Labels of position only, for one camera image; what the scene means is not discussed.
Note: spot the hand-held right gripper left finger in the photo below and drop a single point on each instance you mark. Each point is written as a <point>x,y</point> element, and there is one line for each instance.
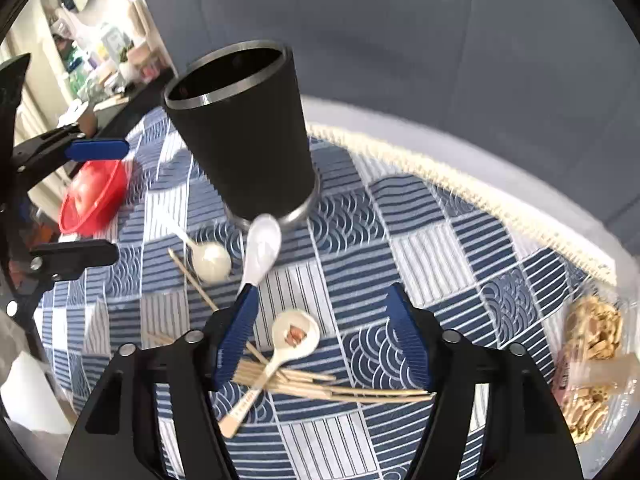
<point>237,335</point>

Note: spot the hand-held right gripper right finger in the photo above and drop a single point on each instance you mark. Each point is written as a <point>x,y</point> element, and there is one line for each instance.
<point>405,330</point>

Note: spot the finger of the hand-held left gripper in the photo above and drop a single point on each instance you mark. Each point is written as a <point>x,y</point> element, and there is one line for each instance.
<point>75,256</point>
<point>97,149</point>

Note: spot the white spoon with red print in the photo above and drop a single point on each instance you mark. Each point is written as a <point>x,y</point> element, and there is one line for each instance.
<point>295,335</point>

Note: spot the plain white ceramic spoon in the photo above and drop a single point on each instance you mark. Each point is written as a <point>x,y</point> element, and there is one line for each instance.
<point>265,240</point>
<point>211,262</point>

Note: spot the black utensil holder cup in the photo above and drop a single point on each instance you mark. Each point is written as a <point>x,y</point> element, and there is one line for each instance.
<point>245,150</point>

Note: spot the brown bowl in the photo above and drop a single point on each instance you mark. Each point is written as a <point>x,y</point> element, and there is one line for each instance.
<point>89,121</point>

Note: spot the red apple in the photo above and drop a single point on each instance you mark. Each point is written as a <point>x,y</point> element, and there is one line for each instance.
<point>82,192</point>

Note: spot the cream curtain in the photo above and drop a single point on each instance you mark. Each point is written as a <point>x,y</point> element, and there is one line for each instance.
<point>35,50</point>

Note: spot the red plastic bowl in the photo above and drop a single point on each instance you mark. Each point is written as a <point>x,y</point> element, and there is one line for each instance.
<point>102,200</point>

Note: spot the black side counter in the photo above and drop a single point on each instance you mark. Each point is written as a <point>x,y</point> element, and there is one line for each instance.
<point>140,100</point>

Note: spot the small potted plant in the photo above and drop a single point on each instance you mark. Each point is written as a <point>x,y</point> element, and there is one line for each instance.
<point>127,57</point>

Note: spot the blue white patterned tablecloth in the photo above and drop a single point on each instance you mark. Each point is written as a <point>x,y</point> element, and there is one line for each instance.
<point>450,240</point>

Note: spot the green white carton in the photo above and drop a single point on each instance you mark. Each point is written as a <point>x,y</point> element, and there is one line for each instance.
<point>112,40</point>

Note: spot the clear plastic cookie container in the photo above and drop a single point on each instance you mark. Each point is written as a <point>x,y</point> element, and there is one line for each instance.
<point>595,330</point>

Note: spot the grey sofa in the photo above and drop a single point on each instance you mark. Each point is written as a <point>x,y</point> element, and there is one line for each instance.
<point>400,35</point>

